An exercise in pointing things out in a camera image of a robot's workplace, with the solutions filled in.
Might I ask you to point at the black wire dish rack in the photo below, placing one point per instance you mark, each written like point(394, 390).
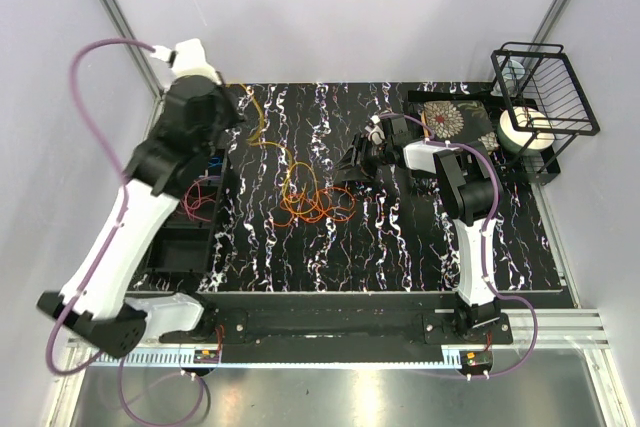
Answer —
point(552, 87)

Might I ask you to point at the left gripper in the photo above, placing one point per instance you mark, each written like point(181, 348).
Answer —
point(233, 118)

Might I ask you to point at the floral patterned box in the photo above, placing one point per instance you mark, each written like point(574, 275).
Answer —
point(460, 121)

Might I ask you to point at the white round bowl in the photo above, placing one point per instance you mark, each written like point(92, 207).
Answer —
point(531, 133)

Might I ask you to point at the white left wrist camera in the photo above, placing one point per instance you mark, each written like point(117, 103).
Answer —
point(187, 58)

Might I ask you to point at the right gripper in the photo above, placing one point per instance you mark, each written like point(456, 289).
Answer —
point(363, 172)

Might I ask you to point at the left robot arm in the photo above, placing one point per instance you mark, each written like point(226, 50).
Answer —
point(93, 304)

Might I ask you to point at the glass cup in rack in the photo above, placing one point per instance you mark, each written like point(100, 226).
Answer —
point(513, 73)

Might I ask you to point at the black three-compartment tray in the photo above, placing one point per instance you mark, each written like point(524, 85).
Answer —
point(183, 243)

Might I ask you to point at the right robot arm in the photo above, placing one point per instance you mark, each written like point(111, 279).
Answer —
point(470, 191)

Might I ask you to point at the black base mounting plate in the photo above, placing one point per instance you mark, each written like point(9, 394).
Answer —
point(322, 336)

